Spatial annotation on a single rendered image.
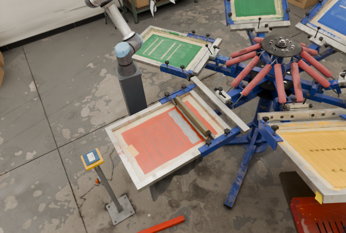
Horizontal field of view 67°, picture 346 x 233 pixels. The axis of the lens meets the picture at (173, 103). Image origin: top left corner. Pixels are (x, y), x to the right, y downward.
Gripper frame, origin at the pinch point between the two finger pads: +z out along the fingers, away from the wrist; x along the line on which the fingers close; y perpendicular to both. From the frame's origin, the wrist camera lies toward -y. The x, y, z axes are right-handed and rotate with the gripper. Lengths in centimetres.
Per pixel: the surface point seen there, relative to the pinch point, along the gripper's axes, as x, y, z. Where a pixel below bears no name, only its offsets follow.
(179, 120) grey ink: 38, 40, 65
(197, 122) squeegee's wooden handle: 21, 32, 71
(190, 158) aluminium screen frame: 29, 15, 90
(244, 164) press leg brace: 28, 123, 137
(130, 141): 69, 15, 64
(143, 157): 60, 9, 78
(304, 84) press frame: -53, 95, 79
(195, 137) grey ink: 28, 32, 80
